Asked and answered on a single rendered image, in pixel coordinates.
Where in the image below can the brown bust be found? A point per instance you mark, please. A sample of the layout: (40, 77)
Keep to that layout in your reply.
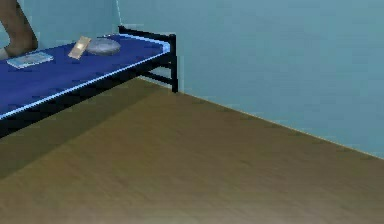
(18, 31)

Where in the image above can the tan flat rectangular object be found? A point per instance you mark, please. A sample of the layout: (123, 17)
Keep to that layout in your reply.
(79, 47)

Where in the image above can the blue bed with black frame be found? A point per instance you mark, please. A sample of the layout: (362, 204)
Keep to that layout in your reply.
(66, 76)

